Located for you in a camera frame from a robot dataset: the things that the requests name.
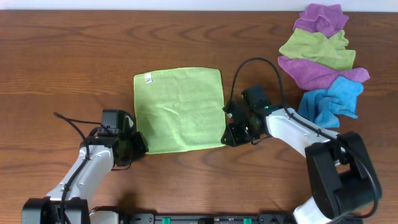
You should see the light green microfiber cloth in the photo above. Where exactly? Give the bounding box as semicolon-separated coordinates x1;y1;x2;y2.
134;67;226;154

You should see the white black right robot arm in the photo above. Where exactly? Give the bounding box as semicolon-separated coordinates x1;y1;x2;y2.
221;106;382;223

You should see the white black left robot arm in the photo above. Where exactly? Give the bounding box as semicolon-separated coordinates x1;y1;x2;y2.
21;132;148;224

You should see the purple microfiber cloth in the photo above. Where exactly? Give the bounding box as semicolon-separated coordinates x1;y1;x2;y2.
277;56;370;91

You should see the blue microfiber cloth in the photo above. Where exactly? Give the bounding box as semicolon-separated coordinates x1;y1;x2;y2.
298;76;364;128

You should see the olive green crumpled cloth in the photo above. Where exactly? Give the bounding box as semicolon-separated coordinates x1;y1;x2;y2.
279;29;356;70

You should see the upper purple crumpled cloth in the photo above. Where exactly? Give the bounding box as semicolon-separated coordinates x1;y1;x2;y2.
293;3;349;38

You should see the green plastic clip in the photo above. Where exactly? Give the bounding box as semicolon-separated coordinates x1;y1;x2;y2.
243;218;252;224
162;217;171;224

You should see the black aluminium mounting rail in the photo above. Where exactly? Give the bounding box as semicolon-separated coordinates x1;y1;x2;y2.
90;212;364;224

